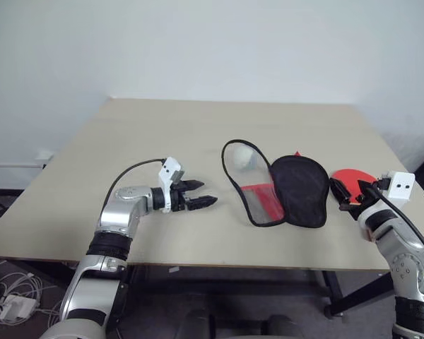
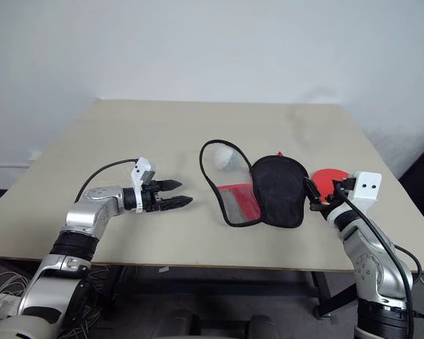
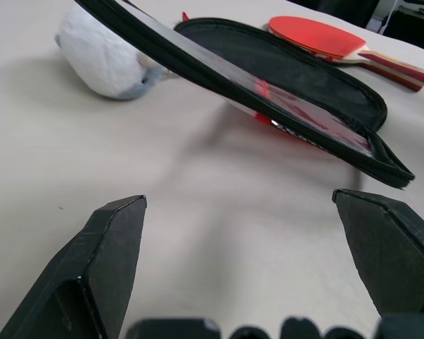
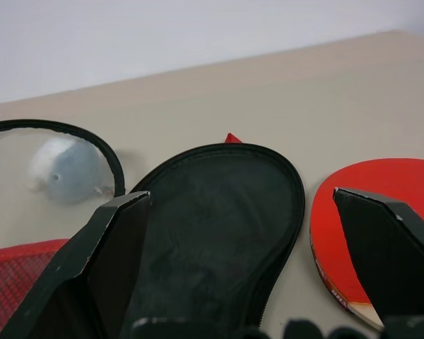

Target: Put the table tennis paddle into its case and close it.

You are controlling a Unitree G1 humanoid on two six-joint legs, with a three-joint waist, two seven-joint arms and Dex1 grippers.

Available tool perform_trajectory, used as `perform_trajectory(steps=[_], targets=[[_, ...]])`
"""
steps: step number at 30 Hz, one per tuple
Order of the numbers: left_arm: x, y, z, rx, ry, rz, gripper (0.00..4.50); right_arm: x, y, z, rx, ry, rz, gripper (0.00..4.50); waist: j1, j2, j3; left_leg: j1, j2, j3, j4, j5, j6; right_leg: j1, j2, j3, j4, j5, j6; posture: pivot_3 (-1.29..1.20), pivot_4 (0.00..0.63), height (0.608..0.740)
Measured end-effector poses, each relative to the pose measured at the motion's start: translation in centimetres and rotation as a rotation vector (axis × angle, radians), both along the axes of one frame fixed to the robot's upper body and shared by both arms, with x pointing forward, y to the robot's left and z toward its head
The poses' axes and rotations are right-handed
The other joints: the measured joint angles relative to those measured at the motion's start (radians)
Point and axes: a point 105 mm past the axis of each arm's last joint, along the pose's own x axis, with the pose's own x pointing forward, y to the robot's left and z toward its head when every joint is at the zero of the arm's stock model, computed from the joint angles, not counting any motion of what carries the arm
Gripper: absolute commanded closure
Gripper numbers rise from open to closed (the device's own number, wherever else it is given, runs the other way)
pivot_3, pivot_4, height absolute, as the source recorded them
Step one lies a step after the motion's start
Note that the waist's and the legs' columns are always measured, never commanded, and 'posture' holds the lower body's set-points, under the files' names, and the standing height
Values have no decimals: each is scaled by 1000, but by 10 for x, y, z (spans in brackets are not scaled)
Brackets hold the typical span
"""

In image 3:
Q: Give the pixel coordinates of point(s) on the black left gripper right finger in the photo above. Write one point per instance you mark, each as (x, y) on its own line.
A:
(392, 261)

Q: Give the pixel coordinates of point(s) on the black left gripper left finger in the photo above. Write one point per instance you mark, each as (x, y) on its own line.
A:
(102, 268)

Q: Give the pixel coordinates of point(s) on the black zippered paddle case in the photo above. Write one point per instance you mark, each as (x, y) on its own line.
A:
(286, 63)

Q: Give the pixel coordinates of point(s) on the red table tennis paddle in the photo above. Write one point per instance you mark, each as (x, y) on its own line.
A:
(311, 33)

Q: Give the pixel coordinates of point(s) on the white fuzzy rounded object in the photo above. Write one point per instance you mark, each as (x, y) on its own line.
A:
(99, 53)

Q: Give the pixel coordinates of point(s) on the black background box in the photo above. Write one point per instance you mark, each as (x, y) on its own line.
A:
(417, 30)

